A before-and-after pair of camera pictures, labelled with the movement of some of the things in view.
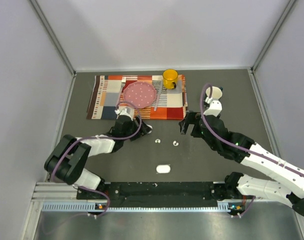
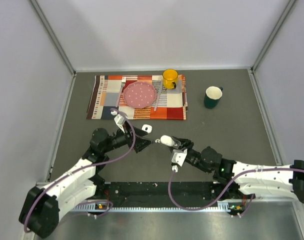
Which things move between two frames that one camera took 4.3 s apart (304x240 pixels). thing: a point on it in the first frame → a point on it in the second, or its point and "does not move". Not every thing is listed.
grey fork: x=123 y=79 does not move
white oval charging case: x=163 y=168 → x=167 y=140
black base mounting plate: x=158 y=195 does not move
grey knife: x=158 y=95 does not move
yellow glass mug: x=170 y=77 does not move
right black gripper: x=193 y=118 → x=179 y=142
